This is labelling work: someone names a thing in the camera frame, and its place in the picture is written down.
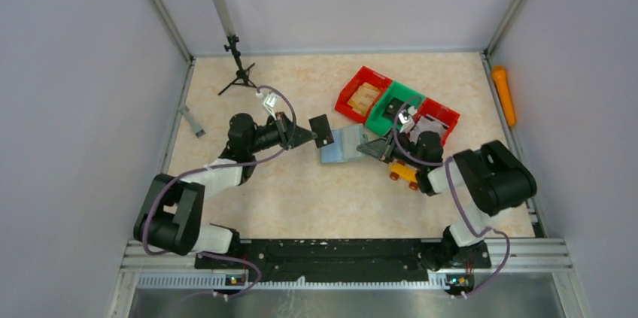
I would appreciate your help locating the wooden blocks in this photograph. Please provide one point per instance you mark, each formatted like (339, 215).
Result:
(363, 98)

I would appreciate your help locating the near red bin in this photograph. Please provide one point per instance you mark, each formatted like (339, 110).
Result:
(441, 112)

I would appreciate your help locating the black item in green bin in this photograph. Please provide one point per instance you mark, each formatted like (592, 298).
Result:
(392, 108)

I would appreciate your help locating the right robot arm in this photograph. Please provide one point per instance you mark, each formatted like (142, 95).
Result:
(484, 184)

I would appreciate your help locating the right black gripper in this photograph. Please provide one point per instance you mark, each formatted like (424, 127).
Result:
(390, 145)

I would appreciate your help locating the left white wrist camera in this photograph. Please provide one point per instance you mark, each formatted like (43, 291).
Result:
(269, 101)

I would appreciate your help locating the green card holder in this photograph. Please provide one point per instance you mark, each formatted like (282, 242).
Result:
(344, 147)

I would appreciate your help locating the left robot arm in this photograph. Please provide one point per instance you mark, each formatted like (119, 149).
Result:
(170, 219)

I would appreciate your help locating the green bin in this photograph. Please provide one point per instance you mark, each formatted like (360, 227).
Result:
(381, 116)

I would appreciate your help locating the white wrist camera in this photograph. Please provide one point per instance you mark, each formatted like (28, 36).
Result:
(269, 101)
(406, 121)

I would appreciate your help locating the small grey tool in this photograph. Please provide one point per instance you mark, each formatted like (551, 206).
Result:
(196, 127)

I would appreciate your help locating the yellow toy car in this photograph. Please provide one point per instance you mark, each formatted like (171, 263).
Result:
(401, 171)

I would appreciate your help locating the black credit card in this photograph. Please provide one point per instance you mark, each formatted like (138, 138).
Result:
(320, 126)

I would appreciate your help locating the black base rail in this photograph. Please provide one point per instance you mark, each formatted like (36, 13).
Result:
(348, 260)

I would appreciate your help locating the black tripod with grey tube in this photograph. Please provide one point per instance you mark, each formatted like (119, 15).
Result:
(242, 74)

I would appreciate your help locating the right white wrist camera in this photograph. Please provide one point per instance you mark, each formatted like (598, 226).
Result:
(406, 121)

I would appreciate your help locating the clear plastic bags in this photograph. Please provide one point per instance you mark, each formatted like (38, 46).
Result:
(430, 124)

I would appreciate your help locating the red bin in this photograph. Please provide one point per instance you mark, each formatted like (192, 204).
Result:
(441, 112)
(364, 75)

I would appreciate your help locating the orange flashlight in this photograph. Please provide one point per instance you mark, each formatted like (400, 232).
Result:
(500, 79)

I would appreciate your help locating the far red bin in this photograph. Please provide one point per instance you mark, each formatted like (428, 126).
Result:
(364, 75)

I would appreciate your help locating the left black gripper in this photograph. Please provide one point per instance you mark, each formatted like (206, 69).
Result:
(287, 131)

